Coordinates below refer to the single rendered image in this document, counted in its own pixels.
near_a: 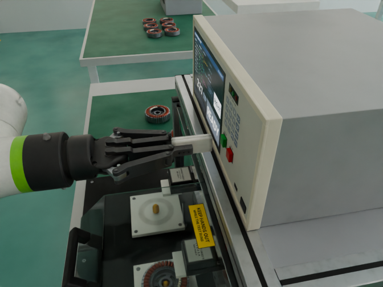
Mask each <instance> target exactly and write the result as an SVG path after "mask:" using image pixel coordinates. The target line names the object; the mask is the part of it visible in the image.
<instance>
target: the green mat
mask: <svg viewBox="0 0 383 287"><path fill-rule="evenodd" d="M173 96H178V95H177V92H176V89H166V90H159V91H147V92H134V93H122V94H114V95H102V96H92V104H91V113H90V118H89V127H88V134H91V135H92V136H93V137H94V138H95V139H99V138H102V137H105V136H110V135H111V134H112V133H113V128H114V127H120V128H124V129H145V130H166V132H167V134H168V132H170V131H171V130H172V129H173V119H172V97H173ZM154 105H157V106H158V105H164V106H167V107H168V108H169V109H170V119H168V120H167V121H166V122H163V123H159V124H158V123H157V124H154V123H151V122H148V121H147V120H146V118H145V110H146V109H147V108H148V107H150V106H154ZM184 166H191V163H190V159H189V156H188V155H185V156H184Z"/></svg>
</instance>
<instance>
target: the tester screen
mask: <svg viewBox="0 0 383 287"><path fill-rule="evenodd" d="M197 77H198V79H199V81H200V83H201V85H202V87H203V98H202V95H201V93H200V91H199V89H198V87H197ZM223 78H224V76H223V74H222V73H221V71H220V70H219V68H218V67H217V65H216V63H215V62H214V60H213V58H212V57H211V55H210V54H209V52H208V50H207V49H206V47H205V46H204V44H203V43H202V41H201V39H200V38H199V36H198V35H197V33H196V31H195V45H194V91H195V85H196V87H197V89H198V91H199V93H200V96H201V98H202V101H203V103H204V105H205V107H206V110H205V111H204V109H203V107H202V105H201V102H200V100H199V98H198V95H197V93H196V91H195V94H196V96H197V99H198V101H199V104H200V106H201V108H202V110H203V113H204V115H205V117H206V111H207V99H208V101H209V103H210V105H211V107H212V109H213V111H214V113H215V116H216V118H217V120H218V122H219V124H220V127H221V119H220V118H219V115H218V113H217V111H216V110H215V107H214V105H213V103H212V102H211V99H210V97H209V95H208V93H207V81H209V83H210V85H211V87H212V88H213V90H214V92H215V94H216V96H217V98H218V100H219V102H220V103H221V111H222V94H223ZM206 120H207V118H206ZM207 123H208V120H207ZM208 124H209V123H208ZM209 127H210V125H209ZM210 130H211V127H210ZM211 132H212V130H211ZM212 134H213V132H212ZM213 137H214V135H213ZM214 139H215V137H214ZM215 141H216V139H215ZM216 144H217V142H216ZM217 146H218V144H217ZM218 148H219V146H218Z"/></svg>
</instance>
